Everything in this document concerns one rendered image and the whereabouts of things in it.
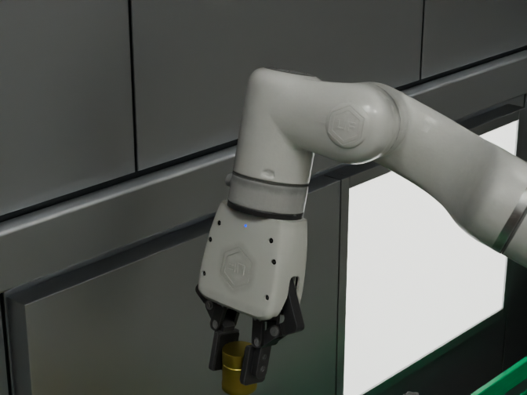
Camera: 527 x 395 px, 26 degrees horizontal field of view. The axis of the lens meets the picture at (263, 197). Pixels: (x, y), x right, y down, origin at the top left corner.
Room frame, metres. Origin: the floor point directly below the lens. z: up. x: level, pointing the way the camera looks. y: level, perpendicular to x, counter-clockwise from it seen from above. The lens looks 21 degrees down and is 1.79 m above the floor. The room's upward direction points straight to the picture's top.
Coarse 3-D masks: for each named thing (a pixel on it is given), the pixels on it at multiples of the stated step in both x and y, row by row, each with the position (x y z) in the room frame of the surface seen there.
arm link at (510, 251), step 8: (520, 224) 0.93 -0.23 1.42; (520, 232) 0.93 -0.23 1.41; (512, 240) 0.93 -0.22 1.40; (520, 240) 0.93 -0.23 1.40; (504, 248) 0.94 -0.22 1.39; (512, 248) 0.93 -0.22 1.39; (520, 248) 0.93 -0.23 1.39; (512, 256) 0.94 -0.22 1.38; (520, 256) 0.93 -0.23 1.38; (520, 264) 0.95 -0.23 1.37
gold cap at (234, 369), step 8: (232, 344) 1.01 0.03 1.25; (240, 344) 1.01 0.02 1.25; (248, 344) 1.01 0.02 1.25; (224, 352) 1.00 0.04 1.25; (232, 352) 1.00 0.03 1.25; (240, 352) 1.00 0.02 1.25; (224, 360) 0.99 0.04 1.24; (232, 360) 0.99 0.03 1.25; (240, 360) 0.99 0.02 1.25; (224, 368) 0.99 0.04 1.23; (232, 368) 0.99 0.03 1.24; (240, 368) 0.99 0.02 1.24; (224, 376) 0.99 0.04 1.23; (232, 376) 0.99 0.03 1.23; (224, 384) 0.99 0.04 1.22; (232, 384) 0.99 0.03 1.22; (240, 384) 0.99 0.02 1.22; (256, 384) 1.00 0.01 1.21; (232, 392) 0.99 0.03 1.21; (240, 392) 0.99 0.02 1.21; (248, 392) 0.99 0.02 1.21
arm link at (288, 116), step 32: (256, 96) 1.03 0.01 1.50; (288, 96) 1.01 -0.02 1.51; (320, 96) 1.00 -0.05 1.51; (352, 96) 0.99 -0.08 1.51; (384, 96) 1.00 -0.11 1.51; (256, 128) 1.02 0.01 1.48; (288, 128) 1.01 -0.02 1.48; (320, 128) 0.99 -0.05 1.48; (352, 128) 0.97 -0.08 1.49; (384, 128) 0.97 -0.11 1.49; (256, 160) 1.01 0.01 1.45; (288, 160) 1.01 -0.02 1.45; (352, 160) 0.98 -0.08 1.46
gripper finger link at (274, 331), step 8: (272, 328) 0.98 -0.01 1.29; (280, 328) 0.98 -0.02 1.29; (264, 336) 0.98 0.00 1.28; (272, 336) 0.98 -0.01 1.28; (264, 344) 0.98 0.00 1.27; (272, 344) 0.99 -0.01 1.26; (248, 352) 0.98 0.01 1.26; (256, 352) 0.98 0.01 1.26; (264, 352) 0.99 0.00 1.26; (248, 360) 0.98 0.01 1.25; (256, 360) 0.98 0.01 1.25; (264, 360) 0.99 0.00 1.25; (248, 368) 0.98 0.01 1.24; (256, 368) 0.98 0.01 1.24; (264, 368) 0.99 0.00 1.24; (240, 376) 0.98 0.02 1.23; (248, 376) 0.98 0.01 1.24; (256, 376) 0.98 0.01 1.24; (264, 376) 1.00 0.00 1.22; (248, 384) 0.98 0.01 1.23
